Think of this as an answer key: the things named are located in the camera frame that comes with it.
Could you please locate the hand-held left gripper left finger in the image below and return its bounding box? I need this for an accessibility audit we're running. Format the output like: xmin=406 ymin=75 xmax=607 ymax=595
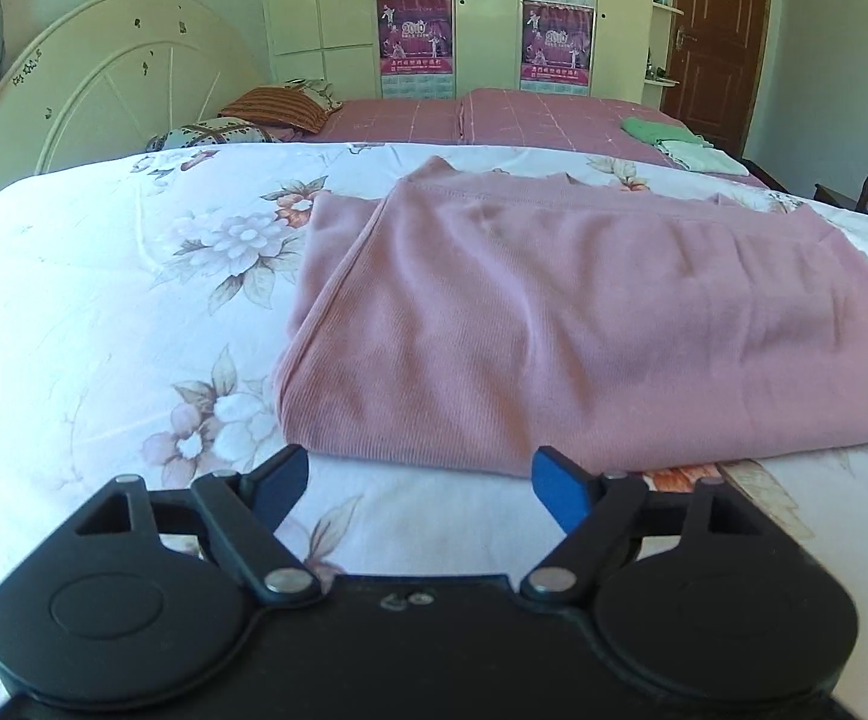
xmin=74 ymin=444 xmax=322 ymax=607

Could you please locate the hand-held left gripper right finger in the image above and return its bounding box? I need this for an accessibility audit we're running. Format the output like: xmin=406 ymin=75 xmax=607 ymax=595
xmin=519 ymin=446 xmax=768 ymax=602

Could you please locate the pink sweater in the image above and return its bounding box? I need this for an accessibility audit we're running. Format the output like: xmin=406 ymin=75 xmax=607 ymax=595
xmin=272 ymin=156 xmax=868 ymax=478

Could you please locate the white floral bed sheet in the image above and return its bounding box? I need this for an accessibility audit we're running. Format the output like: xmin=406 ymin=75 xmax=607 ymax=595
xmin=0 ymin=141 xmax=868 ymax=720

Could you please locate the dark floral pillow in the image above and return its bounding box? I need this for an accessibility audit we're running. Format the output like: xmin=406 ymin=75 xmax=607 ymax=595
xmin=144 ymin=118 xmax=286 ymax=153

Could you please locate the white folded cloth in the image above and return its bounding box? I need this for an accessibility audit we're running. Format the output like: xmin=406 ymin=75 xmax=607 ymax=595
xmin=659 ymin=139 xmax=750 ymax=174

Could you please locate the pink checked blanket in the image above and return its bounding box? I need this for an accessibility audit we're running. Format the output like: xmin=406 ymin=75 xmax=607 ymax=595
xmin=305 ymin=87 xmax=774 ymax=190

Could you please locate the green folded cloth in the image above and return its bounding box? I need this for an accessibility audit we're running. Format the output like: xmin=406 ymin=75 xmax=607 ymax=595
xmin=620 ymin=115 xmax=714 ymax=149

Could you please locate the orange striped pillow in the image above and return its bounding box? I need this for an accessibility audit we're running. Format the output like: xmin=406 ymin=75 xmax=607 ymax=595
xmin=218 ymin=85 xmax=343 ymax=137

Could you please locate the white floral pillow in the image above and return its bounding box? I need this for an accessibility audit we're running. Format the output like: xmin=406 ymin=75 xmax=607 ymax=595
xmin=280 ymin=77 xmax=346 ymax=115

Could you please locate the cream round headboard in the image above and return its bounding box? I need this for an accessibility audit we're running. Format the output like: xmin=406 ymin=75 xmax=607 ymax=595
xmin=0 ymin=0 xmax=266 ymax=230

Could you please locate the cream corner shelf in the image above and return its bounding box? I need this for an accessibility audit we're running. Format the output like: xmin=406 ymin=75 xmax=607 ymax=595
xmin=642 ymin=0 xmax=687 ymax=110

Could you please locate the brown wooden door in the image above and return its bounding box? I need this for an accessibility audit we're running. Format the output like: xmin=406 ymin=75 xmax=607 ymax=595
xmin=659 ymin=0 xmax=774 ymax=160

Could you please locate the cream wardrobe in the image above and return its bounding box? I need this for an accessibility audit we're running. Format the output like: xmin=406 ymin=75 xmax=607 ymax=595
xmin=257 ymin=0 xmax=666 ymax=99

